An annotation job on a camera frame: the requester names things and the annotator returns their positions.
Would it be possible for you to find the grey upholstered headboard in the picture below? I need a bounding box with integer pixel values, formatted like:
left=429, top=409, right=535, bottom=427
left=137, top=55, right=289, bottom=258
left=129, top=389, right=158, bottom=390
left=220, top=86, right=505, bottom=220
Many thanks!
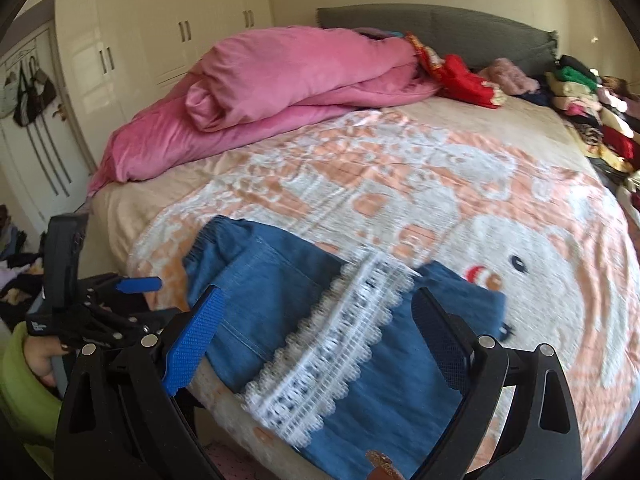
left=317, top=3, right=558, bottom=76

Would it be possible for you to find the pink folded duvet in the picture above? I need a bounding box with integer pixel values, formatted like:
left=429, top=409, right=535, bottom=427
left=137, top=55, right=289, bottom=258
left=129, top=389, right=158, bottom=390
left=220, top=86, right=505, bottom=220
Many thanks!
left=88, top=26, right=438, bottom=195

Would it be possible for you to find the green left sleeve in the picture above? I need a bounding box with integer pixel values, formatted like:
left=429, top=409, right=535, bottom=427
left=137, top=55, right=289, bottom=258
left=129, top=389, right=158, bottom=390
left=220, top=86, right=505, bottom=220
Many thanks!
left=1, top=322, right=62, bottom=479

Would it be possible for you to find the left hand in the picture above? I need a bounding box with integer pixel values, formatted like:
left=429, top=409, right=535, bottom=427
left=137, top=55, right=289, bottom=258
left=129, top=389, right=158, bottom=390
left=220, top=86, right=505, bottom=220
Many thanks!
left=23, top=335, right=70, bottom=388

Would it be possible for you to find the cream wardrobe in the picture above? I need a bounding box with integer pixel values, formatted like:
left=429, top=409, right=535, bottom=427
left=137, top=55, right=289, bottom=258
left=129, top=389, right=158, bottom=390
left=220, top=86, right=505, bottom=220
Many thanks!
left=54, top=0, right=272, bottom=162

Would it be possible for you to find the pink fluffy garment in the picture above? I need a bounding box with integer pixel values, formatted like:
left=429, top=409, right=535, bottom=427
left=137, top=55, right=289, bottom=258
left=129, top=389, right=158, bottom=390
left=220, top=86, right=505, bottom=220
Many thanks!
left=478, top=58, right=540, bottom=96

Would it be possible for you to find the white door with bags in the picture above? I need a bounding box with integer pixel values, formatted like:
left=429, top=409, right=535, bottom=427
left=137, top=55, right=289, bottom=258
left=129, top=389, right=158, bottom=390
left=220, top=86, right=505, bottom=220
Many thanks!
left=1, top=21, right=92, bottom=233

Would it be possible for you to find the red patterned garment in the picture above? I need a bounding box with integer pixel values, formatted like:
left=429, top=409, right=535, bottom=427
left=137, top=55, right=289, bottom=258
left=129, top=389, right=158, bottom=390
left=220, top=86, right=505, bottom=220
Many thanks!
left=405, top=32, right=506, bottom=110

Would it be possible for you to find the stack of folded clothes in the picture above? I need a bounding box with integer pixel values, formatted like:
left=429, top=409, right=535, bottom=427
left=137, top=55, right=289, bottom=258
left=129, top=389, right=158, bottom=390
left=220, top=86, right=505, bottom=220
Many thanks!
left=544, top=55, right=639, bottom=238

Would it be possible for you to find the peach white patterned bedspread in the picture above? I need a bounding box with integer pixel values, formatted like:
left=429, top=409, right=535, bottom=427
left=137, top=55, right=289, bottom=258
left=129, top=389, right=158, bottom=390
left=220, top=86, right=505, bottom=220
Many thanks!
left=90, top=98, right=639, bottom=472

